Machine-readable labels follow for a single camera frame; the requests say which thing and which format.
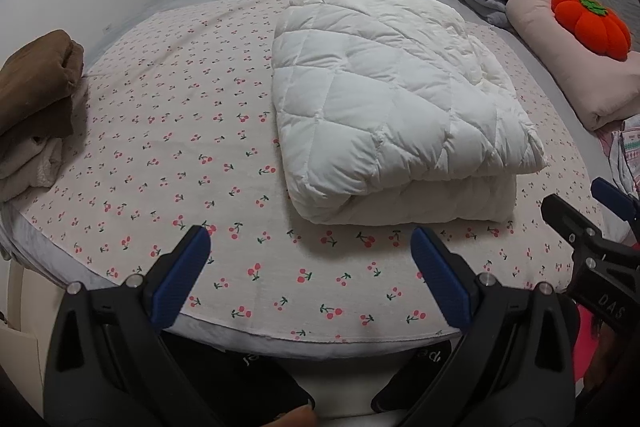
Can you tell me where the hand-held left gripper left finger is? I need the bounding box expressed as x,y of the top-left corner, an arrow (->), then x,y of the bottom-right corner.
42,225 -> 223,427

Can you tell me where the cream folded garment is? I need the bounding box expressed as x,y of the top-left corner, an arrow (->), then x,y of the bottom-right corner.
0,87 -> 87,204

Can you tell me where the brown folded garment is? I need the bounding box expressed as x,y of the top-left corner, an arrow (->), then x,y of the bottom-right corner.
0,29 -> 85,138

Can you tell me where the black slipper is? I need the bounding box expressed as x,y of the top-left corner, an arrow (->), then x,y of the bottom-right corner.
371,338 -> 453,414
162,334 -> 317,414

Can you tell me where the pink pillow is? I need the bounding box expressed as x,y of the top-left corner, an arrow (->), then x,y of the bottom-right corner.
505,0 -> 640,132

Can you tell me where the patterned light garment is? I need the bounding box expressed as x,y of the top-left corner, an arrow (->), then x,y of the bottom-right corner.
595,112 -> 640,204

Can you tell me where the orange pumpkin plush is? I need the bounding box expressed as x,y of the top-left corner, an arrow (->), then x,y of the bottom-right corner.
551,0 -> 632,62

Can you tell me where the cherry print bed sheet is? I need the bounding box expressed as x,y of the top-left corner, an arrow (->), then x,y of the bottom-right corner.
15,0 -> 608,341

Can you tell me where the white quilted hooded jacket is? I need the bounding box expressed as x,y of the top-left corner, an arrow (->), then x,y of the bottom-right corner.
271,0 -> 547,226

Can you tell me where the person's right hand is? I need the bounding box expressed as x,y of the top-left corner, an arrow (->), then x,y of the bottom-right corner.
584,321 -> 640,400

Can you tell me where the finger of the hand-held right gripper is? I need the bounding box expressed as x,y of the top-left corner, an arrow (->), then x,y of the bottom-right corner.
591,177 -> 640,224
541,193 -> 608,260

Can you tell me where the white bed frame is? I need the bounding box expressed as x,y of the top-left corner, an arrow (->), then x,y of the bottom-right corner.
7,251 -> 27,324

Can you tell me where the pink cloth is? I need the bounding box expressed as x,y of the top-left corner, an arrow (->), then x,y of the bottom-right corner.
574,304 -> 600,382

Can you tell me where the person's left hand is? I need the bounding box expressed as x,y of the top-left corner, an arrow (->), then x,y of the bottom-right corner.
269,406 -> 319,427

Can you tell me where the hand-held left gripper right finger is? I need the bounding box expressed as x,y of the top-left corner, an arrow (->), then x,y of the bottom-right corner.
410,227 -> 583,427

